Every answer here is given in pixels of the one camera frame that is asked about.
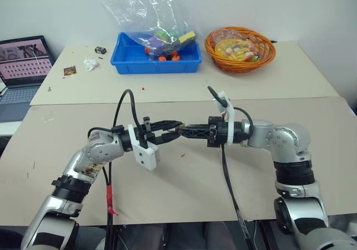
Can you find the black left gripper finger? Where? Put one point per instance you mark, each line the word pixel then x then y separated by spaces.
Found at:
pixel 166 138
pixel 166 124

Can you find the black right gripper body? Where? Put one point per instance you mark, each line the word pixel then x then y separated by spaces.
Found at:
pixel 216 132

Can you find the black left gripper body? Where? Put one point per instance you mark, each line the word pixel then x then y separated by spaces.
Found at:
pixel 145 135

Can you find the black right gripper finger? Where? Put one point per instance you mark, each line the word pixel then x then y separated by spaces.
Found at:
pixel 196 127
pixel 195 137

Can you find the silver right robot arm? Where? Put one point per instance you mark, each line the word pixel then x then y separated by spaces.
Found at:
pixel 290 138

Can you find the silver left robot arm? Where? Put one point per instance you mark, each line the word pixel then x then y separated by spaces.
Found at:
pixel 94 151

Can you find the orange woven basket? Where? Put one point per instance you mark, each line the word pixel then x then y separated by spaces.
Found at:
pixel 220 63

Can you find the blue plastic bin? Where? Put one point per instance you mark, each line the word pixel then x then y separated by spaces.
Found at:
pixel 131 63

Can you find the clear bag of toy food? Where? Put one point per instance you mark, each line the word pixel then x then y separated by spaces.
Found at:
pixel 240 49

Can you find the crumpled white tissue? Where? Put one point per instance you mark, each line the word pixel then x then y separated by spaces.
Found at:
pixel 90 64

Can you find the small black box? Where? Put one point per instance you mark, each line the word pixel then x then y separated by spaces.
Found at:
pixel 101 50

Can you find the small brown packet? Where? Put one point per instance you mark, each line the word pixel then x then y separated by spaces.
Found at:
pixel 70 71

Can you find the clear bag of toys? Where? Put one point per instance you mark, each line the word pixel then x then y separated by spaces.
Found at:
pixel 156 18

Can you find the grey laptop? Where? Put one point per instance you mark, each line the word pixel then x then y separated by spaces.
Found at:
pixel 22 66

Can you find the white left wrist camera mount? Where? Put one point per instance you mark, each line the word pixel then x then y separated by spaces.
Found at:
pixel 145 155

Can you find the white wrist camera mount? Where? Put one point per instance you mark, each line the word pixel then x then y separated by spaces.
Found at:
pixel 231 113
pixel 145 155

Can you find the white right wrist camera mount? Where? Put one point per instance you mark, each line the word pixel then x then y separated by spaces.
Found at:
pixel 231 113

